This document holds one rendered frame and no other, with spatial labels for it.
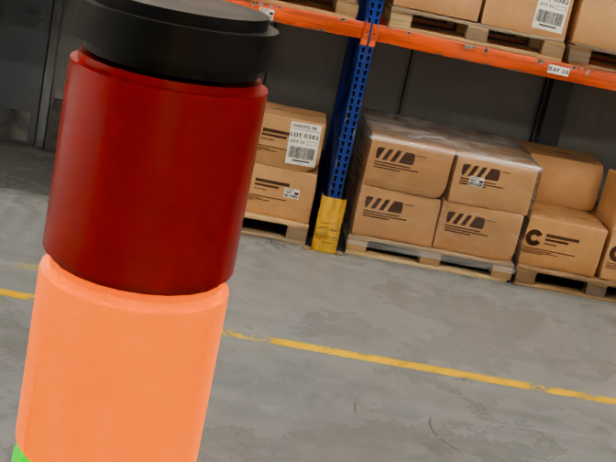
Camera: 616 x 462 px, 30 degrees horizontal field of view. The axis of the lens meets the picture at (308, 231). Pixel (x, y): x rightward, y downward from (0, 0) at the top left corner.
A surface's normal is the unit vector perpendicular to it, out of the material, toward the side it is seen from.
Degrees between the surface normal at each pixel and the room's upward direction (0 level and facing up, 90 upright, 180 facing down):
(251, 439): 0
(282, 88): 90
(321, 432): 0
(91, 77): 90
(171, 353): 90
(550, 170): 89
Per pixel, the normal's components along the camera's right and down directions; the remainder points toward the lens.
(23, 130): 0.03, 0.29
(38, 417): -0.64, 0.10
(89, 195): -0.42, 0.18
